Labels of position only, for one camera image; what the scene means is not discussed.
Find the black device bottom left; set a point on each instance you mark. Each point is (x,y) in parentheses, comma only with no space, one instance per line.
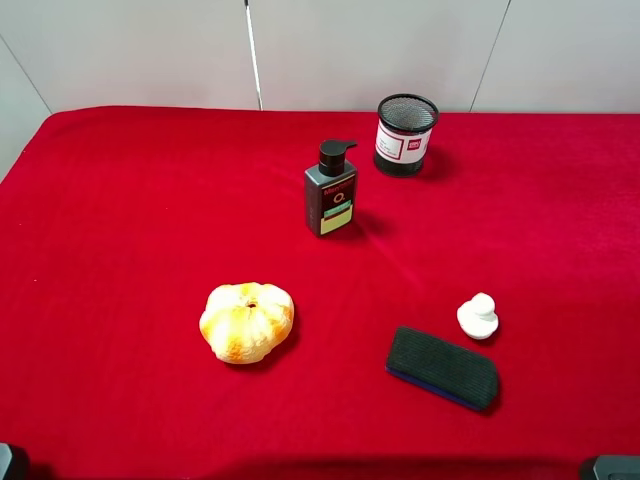
(14,462)

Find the dark grey pump bottle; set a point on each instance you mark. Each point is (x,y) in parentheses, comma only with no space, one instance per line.
(330,188)

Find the black mesh pen holder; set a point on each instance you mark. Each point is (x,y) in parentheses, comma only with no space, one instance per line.
(405,124)

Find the small white duck figurine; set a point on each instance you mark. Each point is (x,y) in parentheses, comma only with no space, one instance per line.
(477,317)

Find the black device bottom right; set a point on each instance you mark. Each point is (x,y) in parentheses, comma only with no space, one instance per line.
(611,467)

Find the black device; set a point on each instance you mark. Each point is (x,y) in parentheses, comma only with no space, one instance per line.
(14,462)
(611,467)

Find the orange pumpkin-shaped bread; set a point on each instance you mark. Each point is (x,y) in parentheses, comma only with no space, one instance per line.
(242,323)

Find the thin metal wall rod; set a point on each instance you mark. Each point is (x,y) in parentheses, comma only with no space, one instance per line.
(253,54)

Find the black whiteboard eraser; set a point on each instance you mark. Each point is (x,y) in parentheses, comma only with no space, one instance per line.
(445,369)

